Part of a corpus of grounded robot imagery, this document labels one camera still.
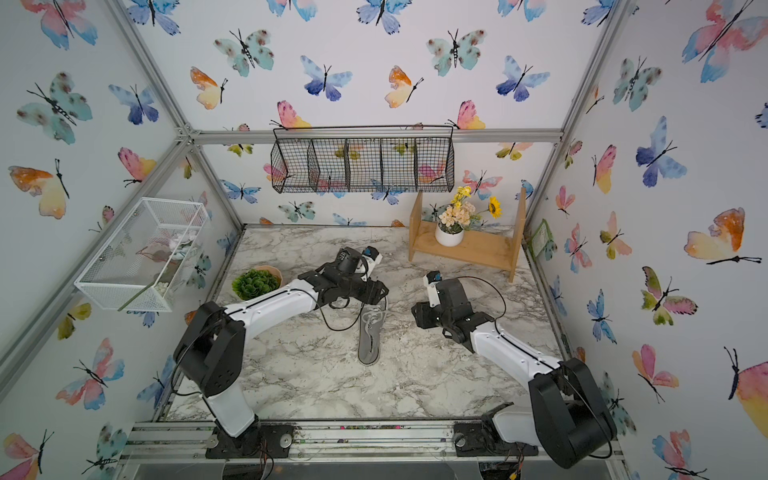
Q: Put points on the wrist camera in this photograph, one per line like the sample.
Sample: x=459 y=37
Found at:
x=370 y=259
x=431 y=281

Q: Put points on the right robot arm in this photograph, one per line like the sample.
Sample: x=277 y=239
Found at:
x=569 y=417

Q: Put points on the green plant in terracotta pot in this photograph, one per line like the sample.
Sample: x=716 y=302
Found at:
x=256 y=282

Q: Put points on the green framed wall card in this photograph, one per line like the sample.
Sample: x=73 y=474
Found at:
x=542 y=243

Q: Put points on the black wire wall basket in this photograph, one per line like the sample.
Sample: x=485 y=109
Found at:
x=364 y=159

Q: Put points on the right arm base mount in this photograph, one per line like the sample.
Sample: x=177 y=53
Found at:
x=492 y=438

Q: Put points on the flowers in white pot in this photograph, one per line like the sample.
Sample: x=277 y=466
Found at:
x=461 y=215

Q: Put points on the wooden shelf rack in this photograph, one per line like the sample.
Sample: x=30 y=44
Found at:
x=476 y=247

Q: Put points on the grey canvas sneaker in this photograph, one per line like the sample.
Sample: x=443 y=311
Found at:
x=371 y=321

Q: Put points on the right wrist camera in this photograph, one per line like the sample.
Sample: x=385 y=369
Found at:
x=431 y=281

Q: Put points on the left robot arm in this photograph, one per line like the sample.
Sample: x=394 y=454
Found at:
x=210 y=352

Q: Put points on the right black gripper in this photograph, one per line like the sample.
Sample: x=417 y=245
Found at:
x=422 y=315

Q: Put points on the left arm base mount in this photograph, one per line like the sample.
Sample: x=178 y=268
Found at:
x=270 y=440

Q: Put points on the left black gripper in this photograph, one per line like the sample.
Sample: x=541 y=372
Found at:
x=374 y=291

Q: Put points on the aluminium front rail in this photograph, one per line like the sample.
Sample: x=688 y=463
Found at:
x=314 y=441

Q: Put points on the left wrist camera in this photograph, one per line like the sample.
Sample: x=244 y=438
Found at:
x=370 y=259

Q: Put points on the white mesh wall basket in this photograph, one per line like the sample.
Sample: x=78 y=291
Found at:
x=153 y=253

